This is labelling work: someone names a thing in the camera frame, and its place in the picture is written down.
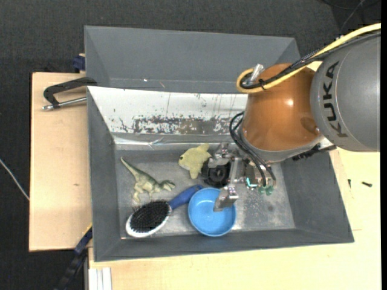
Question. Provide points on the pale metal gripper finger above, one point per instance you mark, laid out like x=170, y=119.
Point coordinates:
x=220, y=162
x=225, y=200

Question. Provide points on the black plastic object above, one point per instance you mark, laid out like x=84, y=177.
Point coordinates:
x=216, y=175

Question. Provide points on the yellow plush toy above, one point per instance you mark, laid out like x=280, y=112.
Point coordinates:
x=195, y=160

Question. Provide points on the blue plastic bowl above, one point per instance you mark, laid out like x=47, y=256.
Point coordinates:
x=208, y=222

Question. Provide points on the green toy dinosaur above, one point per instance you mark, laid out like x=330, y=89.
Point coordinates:
x=146, y=184

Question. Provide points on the grey metal bin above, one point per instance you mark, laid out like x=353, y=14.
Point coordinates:
x=187, y=56

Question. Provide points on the small black screw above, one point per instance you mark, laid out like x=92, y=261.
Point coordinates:
x=366, y=184

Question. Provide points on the pale wood board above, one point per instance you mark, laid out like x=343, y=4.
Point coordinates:
x=57, y=168

